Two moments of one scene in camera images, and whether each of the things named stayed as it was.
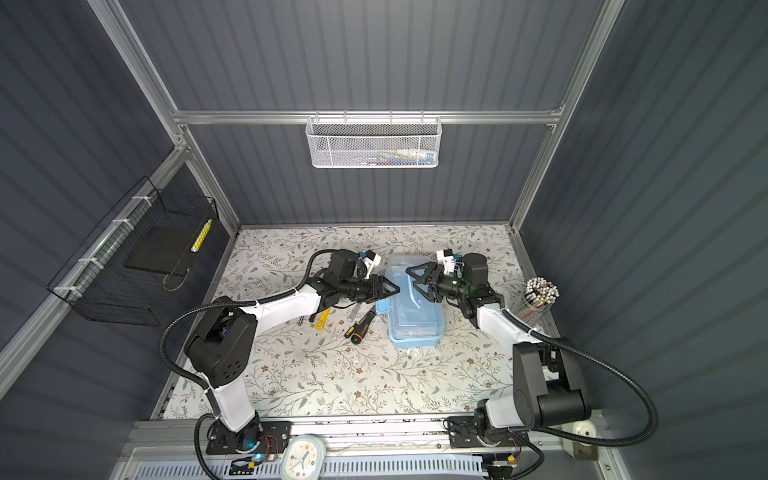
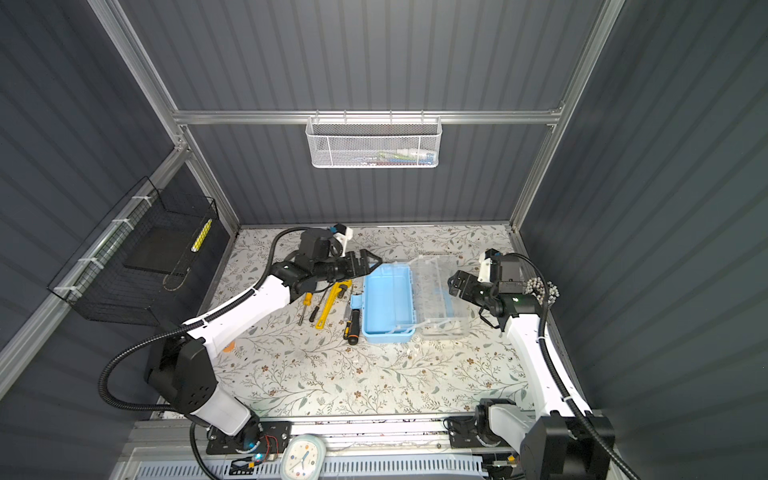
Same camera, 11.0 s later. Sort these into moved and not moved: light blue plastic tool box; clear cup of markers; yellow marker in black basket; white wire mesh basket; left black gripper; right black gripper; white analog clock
Moved: light blue plastic tool box; left black gripper; right black gripper
Not moved: white analog clock; clear cup of markers; yellow marker in black basket; white wire mesh basket
